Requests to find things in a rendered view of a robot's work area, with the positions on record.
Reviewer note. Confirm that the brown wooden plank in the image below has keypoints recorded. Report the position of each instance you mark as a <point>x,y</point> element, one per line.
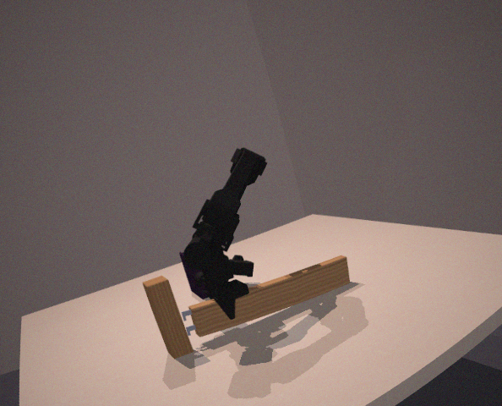
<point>270,297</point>

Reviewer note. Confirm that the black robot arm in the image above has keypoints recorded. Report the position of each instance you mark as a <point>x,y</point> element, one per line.
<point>220,218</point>

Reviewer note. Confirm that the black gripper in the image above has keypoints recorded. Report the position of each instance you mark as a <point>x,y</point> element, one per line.
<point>218,287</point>

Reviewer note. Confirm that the wooden post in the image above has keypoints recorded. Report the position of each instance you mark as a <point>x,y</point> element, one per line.
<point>167,316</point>

